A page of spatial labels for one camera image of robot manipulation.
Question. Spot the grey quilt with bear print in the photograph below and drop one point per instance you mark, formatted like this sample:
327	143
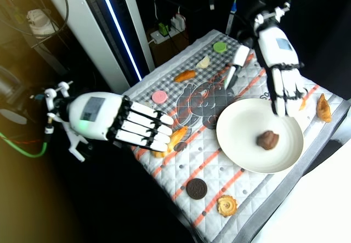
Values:
192	171

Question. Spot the toy green sandwich cookie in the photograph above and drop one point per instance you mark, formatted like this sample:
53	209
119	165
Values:
220	47

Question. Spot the toy pink sandwich cookie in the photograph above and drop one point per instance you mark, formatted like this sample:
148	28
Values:
159	96

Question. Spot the white shoe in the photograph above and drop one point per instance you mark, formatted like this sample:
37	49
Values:
41	22

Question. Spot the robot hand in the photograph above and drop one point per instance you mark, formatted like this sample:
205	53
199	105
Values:
277	48
96	117

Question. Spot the toy chocolate sandwich cookie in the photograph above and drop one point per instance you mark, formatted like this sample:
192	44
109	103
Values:
196	188

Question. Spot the white round plate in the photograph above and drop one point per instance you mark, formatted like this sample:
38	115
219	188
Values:
246	149

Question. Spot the brown meat chunk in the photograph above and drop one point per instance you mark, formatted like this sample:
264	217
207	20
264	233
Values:
267	140

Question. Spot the toy white dumpling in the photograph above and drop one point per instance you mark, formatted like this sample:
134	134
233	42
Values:
203	62

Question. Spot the brown cardboard box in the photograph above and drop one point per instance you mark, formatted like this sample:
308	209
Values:
167	53

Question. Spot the white column with blue light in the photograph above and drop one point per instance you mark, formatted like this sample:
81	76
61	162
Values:
82	21

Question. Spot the toy butter cookie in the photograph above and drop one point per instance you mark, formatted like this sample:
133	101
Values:
227	206

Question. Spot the white charger plug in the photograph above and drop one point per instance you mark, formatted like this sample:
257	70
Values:
178	22

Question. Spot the white power strip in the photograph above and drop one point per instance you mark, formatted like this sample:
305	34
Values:
164	38

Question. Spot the green plug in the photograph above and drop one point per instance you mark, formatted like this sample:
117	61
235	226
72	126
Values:
163	28

